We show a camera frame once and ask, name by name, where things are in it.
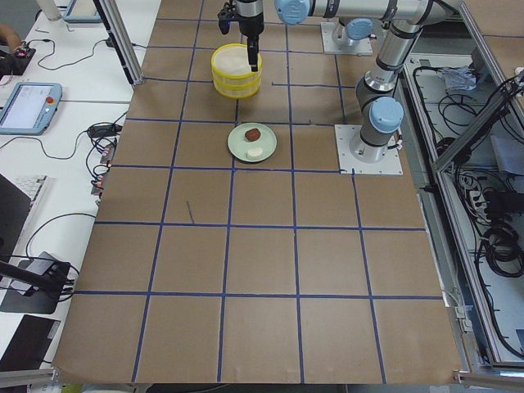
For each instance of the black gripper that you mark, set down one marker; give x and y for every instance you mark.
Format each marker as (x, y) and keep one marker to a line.
(250, 22)

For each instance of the yellow steamer layer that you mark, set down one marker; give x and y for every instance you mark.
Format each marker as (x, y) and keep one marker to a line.
(238, 91)
(229, 79)

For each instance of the brown bun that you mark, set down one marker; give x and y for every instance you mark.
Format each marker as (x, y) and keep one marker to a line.
(252, 135)

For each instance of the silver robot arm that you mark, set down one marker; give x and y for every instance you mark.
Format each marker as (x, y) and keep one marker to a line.
(249, 8)
(382, 114)

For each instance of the white steamer cloth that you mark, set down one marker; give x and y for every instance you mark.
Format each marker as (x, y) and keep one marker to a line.
(232, 60)

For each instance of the person hand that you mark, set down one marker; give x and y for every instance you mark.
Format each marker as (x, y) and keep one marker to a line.
(9, 37)

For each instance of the light green plate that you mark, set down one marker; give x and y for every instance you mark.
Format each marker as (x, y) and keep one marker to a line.
(238, 145)

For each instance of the white bun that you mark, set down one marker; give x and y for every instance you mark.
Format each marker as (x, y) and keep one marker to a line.
(254, 153)

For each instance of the black power adapter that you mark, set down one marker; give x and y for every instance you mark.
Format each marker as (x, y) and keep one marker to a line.
(103, 130)

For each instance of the white keyboard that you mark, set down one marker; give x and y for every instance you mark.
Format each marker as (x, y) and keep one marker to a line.
(33, 186)

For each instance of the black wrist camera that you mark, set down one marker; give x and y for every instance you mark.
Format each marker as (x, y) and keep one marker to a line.
(226, 16)

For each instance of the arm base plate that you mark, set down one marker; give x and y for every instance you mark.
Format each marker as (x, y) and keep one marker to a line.
(356, 157)
(351, 38)

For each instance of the aluminium frame post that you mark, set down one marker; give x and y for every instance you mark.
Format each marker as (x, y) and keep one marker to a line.
(118, 34)

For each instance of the black camera stand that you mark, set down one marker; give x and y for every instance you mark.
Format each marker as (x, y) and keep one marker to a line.
(50, 284)

